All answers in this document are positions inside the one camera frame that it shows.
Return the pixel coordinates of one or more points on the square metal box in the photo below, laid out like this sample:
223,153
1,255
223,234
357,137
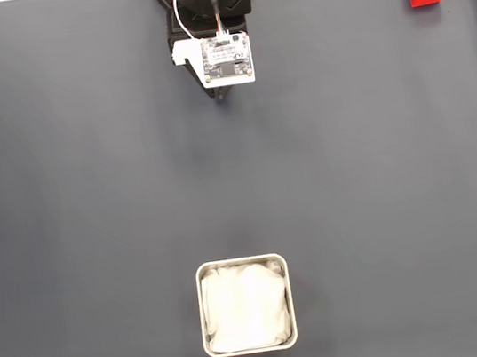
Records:
201,310

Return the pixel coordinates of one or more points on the grey table mat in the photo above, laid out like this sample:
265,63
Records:
87,187

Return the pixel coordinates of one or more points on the white cloth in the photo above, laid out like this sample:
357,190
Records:
246,307

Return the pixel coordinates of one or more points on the camera board on white mount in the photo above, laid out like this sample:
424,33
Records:
227,59

